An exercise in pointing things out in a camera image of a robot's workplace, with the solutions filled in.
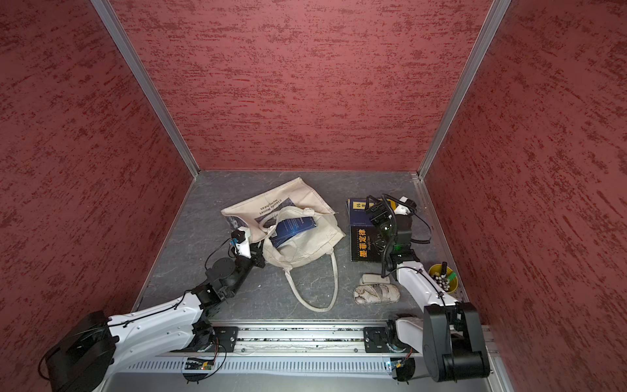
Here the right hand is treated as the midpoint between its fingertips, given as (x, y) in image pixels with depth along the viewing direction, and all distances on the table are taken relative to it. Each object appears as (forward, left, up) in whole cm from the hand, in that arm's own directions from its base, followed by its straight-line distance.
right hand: (368, 206), depth 84 cm
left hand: (-11, +36, -2) cm, 38 cm away
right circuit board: (-46, -7, -20) cm, 50 cm away
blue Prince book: (0, +32, -13) cm, 34 cm away
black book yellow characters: (-5, +1, -14) cm, 15 cm away
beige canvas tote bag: (-11, +23, -16) cm, 30 cm away
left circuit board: (-43, +55, -20) cm, 73 cm away
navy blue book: (+8, +1, -16) cm, 18 cm away
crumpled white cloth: (-24, -1, -16) cm, 29 cm away
